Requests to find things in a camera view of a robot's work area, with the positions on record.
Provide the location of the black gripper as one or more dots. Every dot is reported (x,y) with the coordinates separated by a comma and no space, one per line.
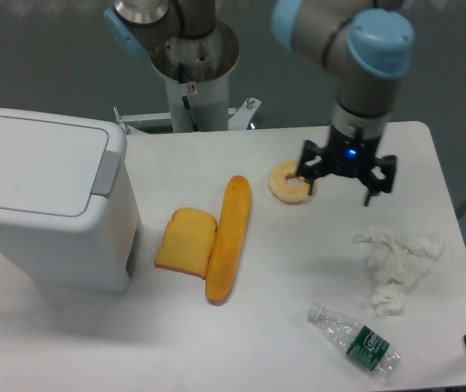
(349,156)

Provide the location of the white trash can lid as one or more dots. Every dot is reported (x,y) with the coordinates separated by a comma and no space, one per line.
(48,167)

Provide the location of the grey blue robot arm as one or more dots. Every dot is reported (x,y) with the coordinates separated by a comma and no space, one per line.
(365,45)

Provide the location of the white trash can body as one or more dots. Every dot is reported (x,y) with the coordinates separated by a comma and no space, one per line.
(93,250)

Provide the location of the glazed donut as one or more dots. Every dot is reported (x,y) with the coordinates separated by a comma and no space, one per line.
(287,186)

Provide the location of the crumpled white tissue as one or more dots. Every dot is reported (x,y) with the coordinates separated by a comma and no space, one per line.
(396,263)

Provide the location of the long baguette bread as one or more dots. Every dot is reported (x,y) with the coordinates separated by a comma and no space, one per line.
(229,241)

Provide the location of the clear plastic water bottle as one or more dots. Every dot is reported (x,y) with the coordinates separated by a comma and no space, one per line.
(361,344)

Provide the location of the toast slice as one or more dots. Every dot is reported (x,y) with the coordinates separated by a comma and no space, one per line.
(187,242)

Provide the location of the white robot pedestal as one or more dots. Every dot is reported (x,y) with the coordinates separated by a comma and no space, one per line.
(196,74)

